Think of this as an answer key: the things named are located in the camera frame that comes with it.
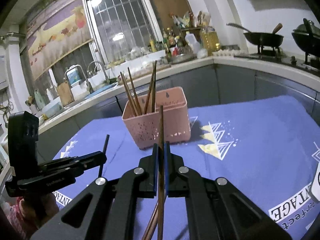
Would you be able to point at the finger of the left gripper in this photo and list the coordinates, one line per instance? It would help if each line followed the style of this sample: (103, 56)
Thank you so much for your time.
(84, 162)

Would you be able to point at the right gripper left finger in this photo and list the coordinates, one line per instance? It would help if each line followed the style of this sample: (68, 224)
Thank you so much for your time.
(105, 209)

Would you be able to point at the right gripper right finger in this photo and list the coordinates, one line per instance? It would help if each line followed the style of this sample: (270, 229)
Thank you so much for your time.
(216, 209)

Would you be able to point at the chrome kitchen faucet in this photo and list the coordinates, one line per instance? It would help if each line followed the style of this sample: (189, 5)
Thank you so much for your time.
(74, 75)

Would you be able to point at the barred kitchen window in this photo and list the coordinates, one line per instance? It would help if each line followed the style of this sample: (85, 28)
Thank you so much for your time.
(120, 26)

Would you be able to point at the person's hand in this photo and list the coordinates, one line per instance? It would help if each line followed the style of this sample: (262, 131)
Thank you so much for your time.
(40, 211)

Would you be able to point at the wooden cutting board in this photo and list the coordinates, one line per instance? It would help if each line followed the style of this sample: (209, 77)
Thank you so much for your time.
(65, 94)

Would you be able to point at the pink plastic utensil basket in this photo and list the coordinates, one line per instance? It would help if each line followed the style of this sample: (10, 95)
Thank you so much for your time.
(144, 129)

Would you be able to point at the fruit pattern roller blind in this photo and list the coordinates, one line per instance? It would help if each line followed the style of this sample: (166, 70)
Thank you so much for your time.
(55, 29)

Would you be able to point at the egg tray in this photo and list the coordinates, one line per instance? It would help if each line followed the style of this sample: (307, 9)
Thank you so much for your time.
(226, 52)

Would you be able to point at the gas stove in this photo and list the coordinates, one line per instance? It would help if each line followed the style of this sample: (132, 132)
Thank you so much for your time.
(278, 57)

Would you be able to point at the white plastic jug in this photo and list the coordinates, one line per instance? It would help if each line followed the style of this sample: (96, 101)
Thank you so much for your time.
(192, 42)

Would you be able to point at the yellow cooking oil bottle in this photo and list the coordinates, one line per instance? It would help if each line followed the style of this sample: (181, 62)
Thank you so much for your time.
(210, 39)

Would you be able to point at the black lidded wok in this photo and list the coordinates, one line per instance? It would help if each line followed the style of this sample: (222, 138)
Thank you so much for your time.
(306, 36)

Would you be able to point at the black wok with handle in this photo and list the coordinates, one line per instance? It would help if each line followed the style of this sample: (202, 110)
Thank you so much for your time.
(260, 39)

